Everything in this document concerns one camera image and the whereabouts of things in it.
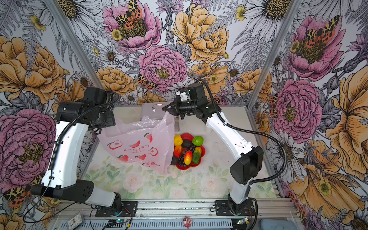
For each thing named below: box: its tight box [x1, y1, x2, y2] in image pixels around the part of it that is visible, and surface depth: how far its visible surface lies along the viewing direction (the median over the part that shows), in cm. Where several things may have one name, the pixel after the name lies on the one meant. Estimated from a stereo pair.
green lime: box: [192, 135, 204, 147], surface depth 92 cm
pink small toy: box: [183, 216, 193, 230], surface depth 69 cm
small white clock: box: [67, 211, 85, 230], surface depth 70 cm
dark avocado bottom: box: [170, 154, 179, 165], surface depth 85 cm
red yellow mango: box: [184, 150, 194, 166], surface depth 85 cm
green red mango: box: [192, 146, 202, 165], surface depth 88 cm
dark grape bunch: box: [178, 145, 196, 168], surface depth 88 cm
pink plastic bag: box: [97, 111, 175, 174], surface depth 74 cm
